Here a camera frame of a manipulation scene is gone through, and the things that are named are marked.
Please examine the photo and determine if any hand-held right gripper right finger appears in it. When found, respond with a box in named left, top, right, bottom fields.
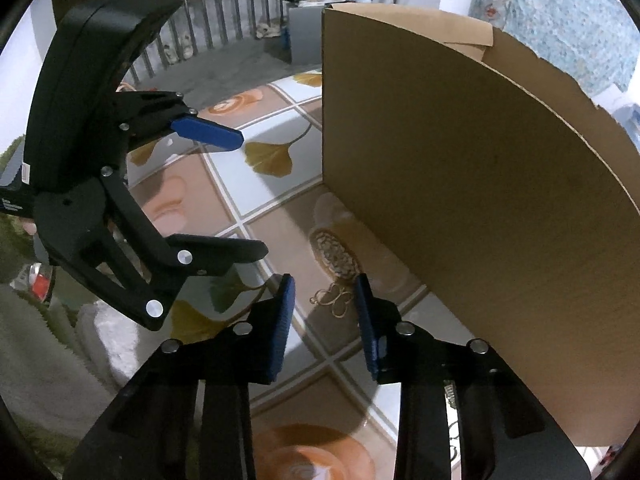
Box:
left=352, top=273, right=593, bottom=480

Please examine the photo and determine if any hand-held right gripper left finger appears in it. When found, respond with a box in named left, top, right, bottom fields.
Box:
left=62, top=274, right=297, bottom=480

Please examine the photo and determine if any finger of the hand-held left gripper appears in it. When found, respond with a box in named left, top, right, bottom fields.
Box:
left=82, top=167, right=270, bottom=332
left=114, top=89, right=245, bottom=161

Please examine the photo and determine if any gold necklace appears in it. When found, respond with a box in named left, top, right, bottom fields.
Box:
left=309, top=282, right=357, bottom=319

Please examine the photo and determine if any brown cardboard box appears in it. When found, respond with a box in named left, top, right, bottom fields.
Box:
left=320, top=2, right=636, bottom=448

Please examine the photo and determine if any pair of white shoes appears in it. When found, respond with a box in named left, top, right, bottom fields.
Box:
left=162, top=35, right=196, bottom=63

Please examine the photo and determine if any metal railing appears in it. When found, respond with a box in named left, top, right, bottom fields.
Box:
left=117, top=0, right=301, bottom=86

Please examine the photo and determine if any grey storage box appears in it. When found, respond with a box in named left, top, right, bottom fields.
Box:
left=287, top=2, right=333, bottom=66

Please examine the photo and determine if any light blue floral cloth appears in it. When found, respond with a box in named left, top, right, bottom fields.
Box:
left=472, top=0, right=640, bottom=93

